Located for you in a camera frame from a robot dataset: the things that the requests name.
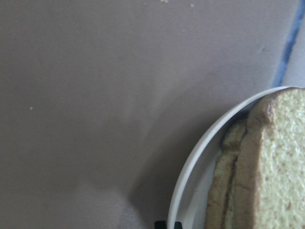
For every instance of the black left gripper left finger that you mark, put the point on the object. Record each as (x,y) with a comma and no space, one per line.
(160,224)

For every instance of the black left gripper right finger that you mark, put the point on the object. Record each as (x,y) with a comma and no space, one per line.
(178,225)

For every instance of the white plate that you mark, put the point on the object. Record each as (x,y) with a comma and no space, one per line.
(189,201)

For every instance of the bread slice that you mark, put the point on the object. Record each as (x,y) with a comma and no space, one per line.
(270,170)
(220,204)

